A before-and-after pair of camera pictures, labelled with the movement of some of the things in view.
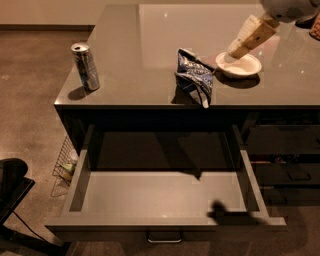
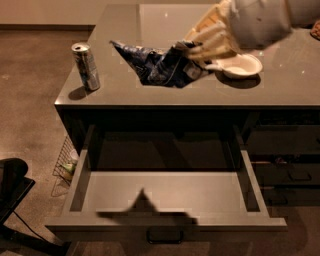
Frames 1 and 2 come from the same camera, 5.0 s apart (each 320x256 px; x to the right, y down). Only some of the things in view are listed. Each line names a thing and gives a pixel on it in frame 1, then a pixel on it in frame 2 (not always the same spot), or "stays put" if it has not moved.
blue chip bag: [193, 80] → [167, 68]
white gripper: [286, 10] → [258, 24]
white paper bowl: [246, 65] stays put
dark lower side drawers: [284, 147] stays put
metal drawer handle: [163, 241] stays put
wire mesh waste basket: [64, 168] stays put
